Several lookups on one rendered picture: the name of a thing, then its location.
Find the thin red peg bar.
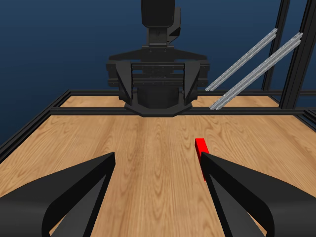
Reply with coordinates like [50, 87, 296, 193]
[195, 138, 210, 182]

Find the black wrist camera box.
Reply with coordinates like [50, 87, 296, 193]
[141, 0, 174, 28]

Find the black table frame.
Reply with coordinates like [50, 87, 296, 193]
[0, 0, 316, 163]

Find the silver aluminium brace rail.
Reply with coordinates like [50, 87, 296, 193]
[209, 32, 304, 111]
[205, 28, 278, 92]

